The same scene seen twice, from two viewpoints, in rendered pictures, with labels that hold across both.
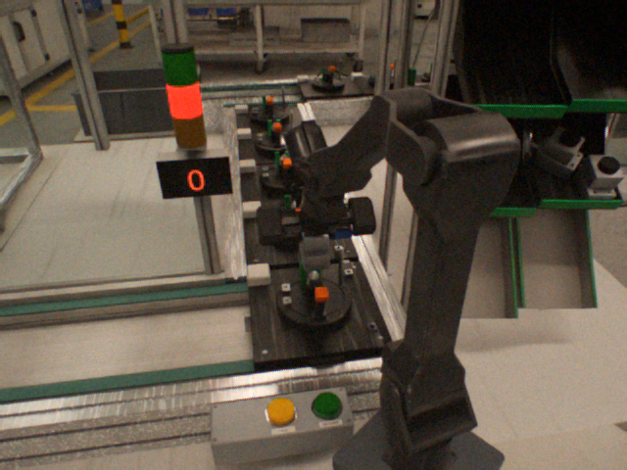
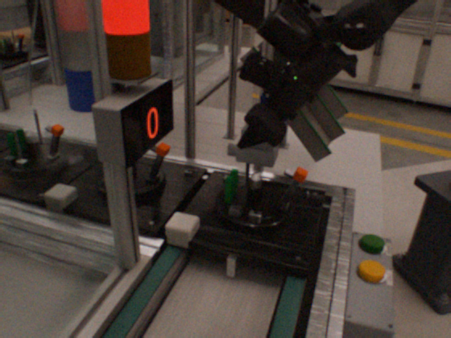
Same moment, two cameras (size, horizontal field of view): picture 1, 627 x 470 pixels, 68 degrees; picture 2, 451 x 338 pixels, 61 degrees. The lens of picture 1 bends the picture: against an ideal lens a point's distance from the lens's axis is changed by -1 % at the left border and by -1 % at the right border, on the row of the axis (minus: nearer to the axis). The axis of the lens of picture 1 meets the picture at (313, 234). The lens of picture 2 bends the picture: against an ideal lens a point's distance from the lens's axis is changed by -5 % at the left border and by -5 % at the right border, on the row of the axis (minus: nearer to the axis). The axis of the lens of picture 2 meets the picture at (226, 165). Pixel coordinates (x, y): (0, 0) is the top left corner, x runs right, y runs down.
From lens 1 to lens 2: 0.73 m
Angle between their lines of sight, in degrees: 54
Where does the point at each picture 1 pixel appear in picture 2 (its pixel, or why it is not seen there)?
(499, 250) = not seen: hidden behind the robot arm
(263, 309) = (236, 242)
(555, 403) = (362, 179)
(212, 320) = (188, 302)
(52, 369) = not seen: outside the picture
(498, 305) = (324, 135)
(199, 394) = (323, 327)
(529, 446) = (388, 201)
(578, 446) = (391, 187)
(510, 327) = (295, 164)
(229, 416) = (365, 308)
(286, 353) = (307, 245)
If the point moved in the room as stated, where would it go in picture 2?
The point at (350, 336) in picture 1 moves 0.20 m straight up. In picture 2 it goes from (304, 206) to (320, 106)
